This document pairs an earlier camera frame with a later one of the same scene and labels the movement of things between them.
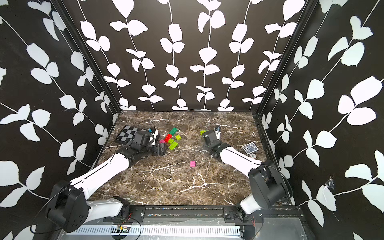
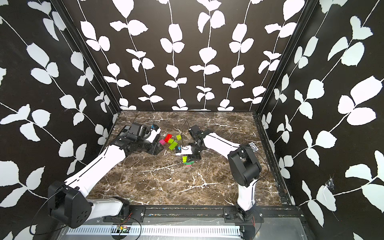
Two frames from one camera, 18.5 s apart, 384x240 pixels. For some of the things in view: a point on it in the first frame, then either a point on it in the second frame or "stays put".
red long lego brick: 168,136 stays put
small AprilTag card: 250,148 stays put
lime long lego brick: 173,145 stays put
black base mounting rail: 197,213 stays put
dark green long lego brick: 173,131 → 189,163
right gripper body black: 205,145 → 196,151
